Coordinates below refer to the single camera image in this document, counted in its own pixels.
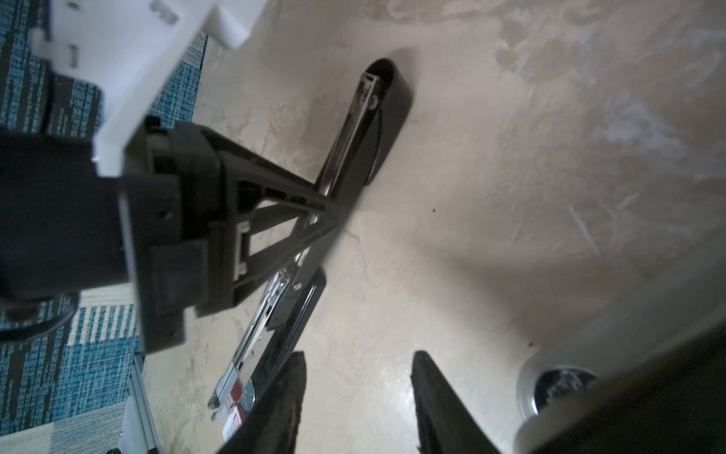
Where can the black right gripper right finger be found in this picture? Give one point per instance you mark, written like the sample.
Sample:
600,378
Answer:
444,423

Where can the red staples box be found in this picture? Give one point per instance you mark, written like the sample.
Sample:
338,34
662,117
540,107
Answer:
232,409

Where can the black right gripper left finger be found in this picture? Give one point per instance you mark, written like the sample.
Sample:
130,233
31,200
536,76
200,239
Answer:
273,425

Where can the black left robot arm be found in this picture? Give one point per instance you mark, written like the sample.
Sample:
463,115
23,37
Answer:
60,221

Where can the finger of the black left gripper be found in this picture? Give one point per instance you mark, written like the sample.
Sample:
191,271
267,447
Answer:
249,179
249,272

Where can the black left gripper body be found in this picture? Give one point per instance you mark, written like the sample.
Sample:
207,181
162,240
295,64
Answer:
178,214

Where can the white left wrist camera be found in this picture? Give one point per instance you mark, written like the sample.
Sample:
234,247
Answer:
129,49

